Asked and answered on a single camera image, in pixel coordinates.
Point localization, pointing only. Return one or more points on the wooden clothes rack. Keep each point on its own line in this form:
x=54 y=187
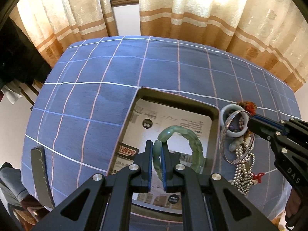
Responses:
x=29 y=91

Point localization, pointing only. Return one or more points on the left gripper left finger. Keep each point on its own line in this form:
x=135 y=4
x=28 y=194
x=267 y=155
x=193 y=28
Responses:
x=103 y=202

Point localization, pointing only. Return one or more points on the right beige orange curtain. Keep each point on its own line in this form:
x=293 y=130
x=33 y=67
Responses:
x=269 y=33

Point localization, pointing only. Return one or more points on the white jade bangle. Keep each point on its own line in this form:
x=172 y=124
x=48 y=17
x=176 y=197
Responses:
x=233 y=121

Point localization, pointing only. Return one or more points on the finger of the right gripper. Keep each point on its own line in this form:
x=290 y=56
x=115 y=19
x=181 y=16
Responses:
x=294 y=123
x=276 y=132

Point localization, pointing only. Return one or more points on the dark hanging clothes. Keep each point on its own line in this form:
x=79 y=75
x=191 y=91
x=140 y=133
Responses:
x=20 y=60

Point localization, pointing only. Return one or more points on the silver bangle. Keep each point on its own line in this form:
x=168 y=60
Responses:
x=225 y=132

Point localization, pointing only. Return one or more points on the left beige orange curtain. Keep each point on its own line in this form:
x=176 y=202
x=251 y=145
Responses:
x=53 y=25

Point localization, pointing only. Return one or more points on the brown wooden bead mala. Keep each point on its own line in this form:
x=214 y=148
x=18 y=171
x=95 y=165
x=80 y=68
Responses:
x=248 y=106

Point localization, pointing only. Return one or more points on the person's right hand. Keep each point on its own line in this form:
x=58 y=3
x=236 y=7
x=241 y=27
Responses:
x=293 y=204

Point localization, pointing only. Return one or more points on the person's leg in jeans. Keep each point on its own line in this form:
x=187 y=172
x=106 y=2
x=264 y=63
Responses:
x=17 y=195

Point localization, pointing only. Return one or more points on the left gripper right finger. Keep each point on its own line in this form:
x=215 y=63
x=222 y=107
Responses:
x=209 y=202

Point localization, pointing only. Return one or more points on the blue checked tablecloth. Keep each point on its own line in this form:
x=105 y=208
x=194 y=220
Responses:
x=82 y=106

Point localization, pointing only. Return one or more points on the beige orange curtain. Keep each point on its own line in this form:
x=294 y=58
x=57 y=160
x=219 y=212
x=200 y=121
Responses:
x=269 y=33
x=53 y=25

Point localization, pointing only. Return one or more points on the pale jade pendant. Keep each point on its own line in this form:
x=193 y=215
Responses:
x=235 y=144

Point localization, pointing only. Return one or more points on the pink metal tin box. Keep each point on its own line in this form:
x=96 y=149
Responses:
x=178 y=102

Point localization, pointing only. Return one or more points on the printed paper liner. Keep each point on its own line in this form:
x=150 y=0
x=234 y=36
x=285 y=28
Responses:
x=186 y=134

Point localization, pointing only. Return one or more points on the red knot cord charm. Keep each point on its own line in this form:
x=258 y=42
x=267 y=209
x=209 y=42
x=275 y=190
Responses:
x=257 y=178

